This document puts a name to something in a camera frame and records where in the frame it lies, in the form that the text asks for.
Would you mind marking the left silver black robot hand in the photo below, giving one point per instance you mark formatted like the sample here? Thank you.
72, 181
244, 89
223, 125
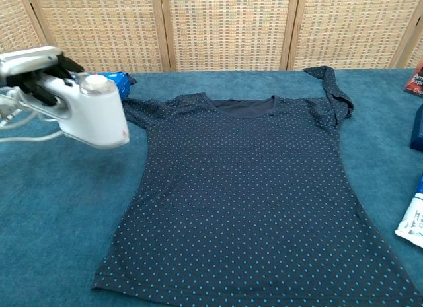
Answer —
26, 61

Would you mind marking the white handheld garment steamer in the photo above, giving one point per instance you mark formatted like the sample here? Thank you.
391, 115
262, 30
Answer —
99, 119

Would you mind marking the navy polka dot shirt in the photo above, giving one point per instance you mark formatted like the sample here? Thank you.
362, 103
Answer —
244, 188

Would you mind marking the blue Oreo cookie box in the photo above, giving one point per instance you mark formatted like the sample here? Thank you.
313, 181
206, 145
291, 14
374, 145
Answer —
123, 82

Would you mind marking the blue carpet table cover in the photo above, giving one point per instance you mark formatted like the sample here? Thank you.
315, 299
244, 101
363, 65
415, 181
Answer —
66, 221

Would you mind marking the woven wooden folding screen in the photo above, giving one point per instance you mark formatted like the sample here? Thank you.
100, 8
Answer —
224, 29

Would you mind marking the red black boxed package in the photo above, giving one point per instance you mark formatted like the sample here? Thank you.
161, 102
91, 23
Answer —
415, 81

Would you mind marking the dark blue toothpaste carton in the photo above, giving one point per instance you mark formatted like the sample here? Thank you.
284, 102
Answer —
418, 128

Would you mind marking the white blue toothpaste tube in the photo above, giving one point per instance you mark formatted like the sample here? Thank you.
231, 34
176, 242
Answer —
413, 221

